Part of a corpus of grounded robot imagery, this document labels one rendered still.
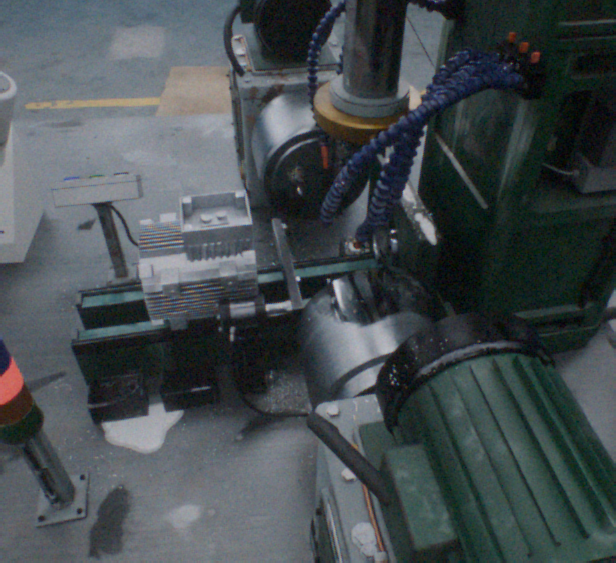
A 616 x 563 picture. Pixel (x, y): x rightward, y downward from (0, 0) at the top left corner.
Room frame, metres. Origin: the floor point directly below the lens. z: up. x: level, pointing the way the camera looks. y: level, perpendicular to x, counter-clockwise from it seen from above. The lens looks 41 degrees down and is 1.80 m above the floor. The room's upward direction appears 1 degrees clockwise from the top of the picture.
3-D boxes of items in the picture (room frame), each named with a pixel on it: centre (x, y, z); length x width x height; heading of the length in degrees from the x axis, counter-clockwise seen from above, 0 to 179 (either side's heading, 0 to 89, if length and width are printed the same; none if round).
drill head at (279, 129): (1.22, 0.04, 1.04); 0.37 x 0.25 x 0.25; 12
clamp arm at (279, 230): (0.83, 0.06, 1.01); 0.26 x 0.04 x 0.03; 12
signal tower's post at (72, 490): (0.47, 0.42, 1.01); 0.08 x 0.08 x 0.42; 12
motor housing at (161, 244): (0.82, 0.22, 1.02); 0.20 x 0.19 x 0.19; 102
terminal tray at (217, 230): (0.83, 0.18, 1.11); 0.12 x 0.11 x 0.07; 102
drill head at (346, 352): (0.55, -0.11, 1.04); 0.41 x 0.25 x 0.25; 12
